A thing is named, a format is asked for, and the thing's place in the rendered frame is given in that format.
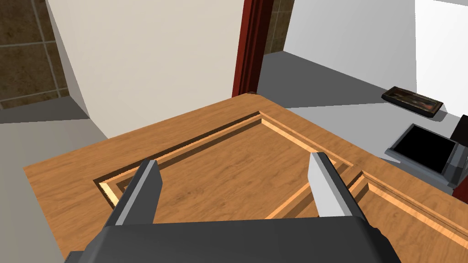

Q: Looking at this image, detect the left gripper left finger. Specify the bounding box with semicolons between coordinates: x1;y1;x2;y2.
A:
104;158;163;227

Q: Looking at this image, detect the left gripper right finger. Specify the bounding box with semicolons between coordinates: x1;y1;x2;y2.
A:
307;152;367;221

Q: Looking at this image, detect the brown wooden panelled door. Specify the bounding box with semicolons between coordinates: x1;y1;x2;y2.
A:
23;93;468;260

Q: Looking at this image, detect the dark framed wall picture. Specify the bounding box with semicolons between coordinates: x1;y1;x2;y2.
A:
381;86;444;118

